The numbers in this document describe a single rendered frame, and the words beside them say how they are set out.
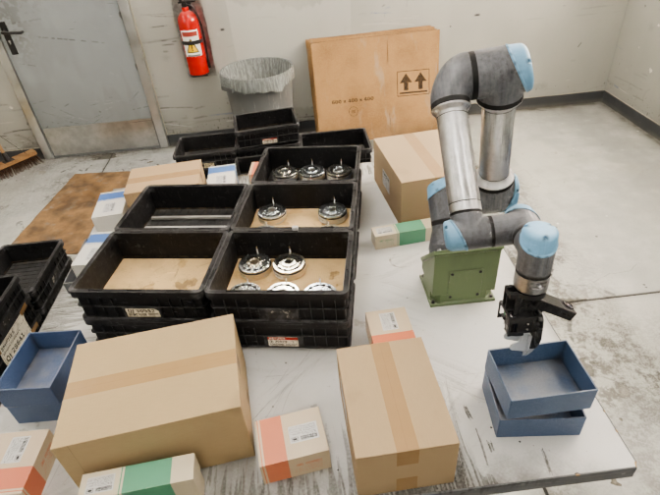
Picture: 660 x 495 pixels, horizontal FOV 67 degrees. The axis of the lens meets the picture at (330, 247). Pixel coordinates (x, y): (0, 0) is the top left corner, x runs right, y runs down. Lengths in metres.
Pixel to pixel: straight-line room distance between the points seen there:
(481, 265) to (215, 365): 0.82
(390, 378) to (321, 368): 0.29
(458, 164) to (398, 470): 0.70
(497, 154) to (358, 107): 2.89
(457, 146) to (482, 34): 3.42
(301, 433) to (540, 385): 0.59
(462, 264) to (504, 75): 0.56
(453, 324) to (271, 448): 0.67
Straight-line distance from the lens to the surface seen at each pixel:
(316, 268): 1.56
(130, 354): 1.35
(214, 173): 2.29
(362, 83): 4.24
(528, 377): 1.35
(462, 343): 1.52
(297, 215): 1.82
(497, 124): 1.39
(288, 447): 1.23
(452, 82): 1.27
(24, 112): 4.91
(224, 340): 1.30
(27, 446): 1.47
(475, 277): 1.58
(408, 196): 1.88
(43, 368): 1.63
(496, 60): 1.30
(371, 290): 1.66
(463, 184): 1.20
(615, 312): 2.83
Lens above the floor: 1.82
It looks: 37 degrees down
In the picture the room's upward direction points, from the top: 5 degrees counter-clockwise
